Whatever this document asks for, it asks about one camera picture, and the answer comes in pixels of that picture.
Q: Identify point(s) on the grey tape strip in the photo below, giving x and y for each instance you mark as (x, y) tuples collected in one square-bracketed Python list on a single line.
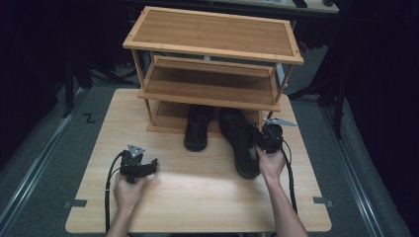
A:
[(322, 201), (77, 203)]

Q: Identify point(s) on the person's left hand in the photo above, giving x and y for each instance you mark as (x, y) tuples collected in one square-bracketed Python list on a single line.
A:
[(128, 192)]

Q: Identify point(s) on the black metal stand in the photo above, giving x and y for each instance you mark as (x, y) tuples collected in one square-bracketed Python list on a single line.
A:
[(332, 98), (70, 85)]

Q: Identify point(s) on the person's right hand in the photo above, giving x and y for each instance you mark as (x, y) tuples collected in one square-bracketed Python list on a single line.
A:
[(271, 164)]

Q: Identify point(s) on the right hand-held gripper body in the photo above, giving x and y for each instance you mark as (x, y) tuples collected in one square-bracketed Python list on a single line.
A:
[(273, 136)]

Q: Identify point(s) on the wooden three-tier shoe rack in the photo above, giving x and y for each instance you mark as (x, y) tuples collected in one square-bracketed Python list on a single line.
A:
[(210, 33)]

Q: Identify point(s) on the black knit sneaker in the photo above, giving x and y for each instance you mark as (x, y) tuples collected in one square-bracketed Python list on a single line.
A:
[(197, 131), (240, 144)]

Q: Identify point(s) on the metal floor rail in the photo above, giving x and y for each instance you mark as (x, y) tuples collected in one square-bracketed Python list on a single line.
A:
[(36, 164), (355, 177)]

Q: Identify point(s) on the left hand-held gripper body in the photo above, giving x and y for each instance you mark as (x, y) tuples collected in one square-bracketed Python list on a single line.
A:
[(131, 164)]

